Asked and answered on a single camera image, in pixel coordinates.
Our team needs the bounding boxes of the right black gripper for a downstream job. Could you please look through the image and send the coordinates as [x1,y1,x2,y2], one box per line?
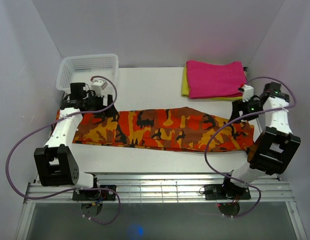
[229,97,266,124]

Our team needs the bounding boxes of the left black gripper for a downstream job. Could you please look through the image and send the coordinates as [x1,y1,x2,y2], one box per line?
[84,91,119,119]

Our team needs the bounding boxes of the orange camouflage trousers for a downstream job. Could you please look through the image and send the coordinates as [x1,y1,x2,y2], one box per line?
[72,107,255,153]

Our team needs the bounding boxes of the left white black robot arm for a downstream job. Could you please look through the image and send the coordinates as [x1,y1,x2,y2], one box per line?
[34,76,117,200]

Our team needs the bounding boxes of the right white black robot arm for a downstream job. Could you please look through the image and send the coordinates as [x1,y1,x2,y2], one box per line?
[220,81,301,199]

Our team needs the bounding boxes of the white perforated plastic basket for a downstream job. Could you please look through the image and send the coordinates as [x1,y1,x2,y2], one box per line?
[56,54,119,94]

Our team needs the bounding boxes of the pink folded towel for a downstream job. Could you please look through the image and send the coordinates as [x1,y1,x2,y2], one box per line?
[184,60,247,99]

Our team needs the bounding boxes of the yellow folded towel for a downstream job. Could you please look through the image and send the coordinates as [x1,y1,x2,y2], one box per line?
[181,66,242,101]

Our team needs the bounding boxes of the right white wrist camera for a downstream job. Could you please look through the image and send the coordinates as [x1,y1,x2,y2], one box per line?
[238,84,254,102]

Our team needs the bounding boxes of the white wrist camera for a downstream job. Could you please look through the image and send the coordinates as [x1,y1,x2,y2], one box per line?
[238,84,254,102]
[90,79,108,97]

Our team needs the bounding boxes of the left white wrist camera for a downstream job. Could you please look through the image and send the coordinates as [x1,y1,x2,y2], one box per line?
[90,79,108,97]

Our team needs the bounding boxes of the aluminium rail frame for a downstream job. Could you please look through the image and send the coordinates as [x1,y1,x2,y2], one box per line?
[16,92,308,240]

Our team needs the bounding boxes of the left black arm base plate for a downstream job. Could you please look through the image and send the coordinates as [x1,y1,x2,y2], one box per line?
[72,185,117,202]

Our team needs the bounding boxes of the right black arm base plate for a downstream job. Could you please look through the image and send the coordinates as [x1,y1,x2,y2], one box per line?
[203,184,251,200]

